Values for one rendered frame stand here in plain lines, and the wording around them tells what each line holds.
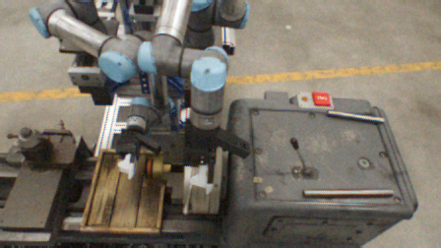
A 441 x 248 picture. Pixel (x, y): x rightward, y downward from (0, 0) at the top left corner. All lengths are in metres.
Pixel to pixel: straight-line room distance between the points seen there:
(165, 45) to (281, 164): 0.54
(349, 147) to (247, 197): 0.41
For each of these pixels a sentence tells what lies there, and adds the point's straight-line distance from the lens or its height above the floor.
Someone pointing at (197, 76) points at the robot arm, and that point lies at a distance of 0.69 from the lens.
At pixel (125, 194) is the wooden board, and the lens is 1.43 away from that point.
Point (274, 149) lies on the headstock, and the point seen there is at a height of 1.25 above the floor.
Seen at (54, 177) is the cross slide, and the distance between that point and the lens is 1.44.
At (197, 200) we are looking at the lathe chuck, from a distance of 1.11.
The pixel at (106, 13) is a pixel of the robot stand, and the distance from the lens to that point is 1.84.
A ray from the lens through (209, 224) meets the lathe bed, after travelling 1.38.
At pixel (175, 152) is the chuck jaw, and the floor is 1.15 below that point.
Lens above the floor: 2.17
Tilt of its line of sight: 54 degrees down
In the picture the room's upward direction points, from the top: 7 degrees clockwise
